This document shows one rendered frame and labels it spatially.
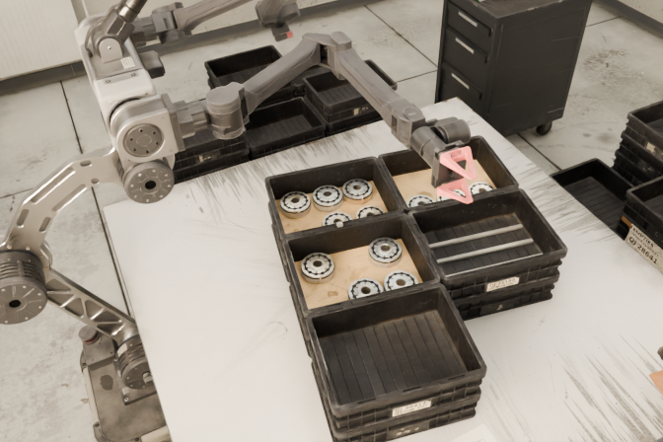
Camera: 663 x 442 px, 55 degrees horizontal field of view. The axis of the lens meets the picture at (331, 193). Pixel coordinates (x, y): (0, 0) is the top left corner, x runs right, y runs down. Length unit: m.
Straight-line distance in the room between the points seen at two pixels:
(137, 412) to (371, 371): 1.03
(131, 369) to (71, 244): 1.25
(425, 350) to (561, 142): 2.40
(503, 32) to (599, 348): 1.74
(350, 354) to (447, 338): 0.27
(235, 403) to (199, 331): 0.28
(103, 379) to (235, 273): 0.72
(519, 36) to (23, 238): 2.42
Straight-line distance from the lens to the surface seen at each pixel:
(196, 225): 2.36
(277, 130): 3.30
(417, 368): 1.77
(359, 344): 1.80
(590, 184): 3.29
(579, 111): 4.29
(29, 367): 3.08
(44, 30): 4.62
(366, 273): 1.96
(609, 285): 2.25
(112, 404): 2.54
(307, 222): 2.12
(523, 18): 3.33
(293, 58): 1.69
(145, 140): 1.51
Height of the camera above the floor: 2.31
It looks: 42 degrees down
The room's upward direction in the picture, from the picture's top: 2 degrees counter-clockwise
